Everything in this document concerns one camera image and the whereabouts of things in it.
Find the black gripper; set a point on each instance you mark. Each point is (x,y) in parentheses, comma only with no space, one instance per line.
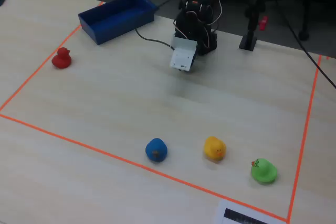
(195,62)

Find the red rubber duck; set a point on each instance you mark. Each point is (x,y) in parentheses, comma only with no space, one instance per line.
(61,60)

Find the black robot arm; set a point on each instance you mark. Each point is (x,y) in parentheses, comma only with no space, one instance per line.
(199,19)

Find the yellow rubber duck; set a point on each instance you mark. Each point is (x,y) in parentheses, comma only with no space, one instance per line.
(214,148)

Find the blue plastic box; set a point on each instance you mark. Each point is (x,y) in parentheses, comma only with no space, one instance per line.
(115,20)

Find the blue rubber duck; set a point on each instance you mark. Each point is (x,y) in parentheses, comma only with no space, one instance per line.
(156,150)

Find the green rubber duck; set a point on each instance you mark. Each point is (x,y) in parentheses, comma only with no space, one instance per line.
(263,172)

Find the black stand with red clamp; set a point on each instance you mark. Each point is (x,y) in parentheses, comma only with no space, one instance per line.
(249,27)

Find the red clamp knob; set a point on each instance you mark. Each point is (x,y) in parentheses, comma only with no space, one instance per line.
(263,22)

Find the black chair caster wheel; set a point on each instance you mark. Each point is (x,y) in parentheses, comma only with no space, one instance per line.
(304,35)

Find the orange tape strip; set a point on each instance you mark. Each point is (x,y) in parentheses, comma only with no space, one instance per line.
(39,69)
(131,162)
(304,134)

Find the white paper with black print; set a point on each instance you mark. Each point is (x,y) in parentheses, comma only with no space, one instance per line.
(221,209)

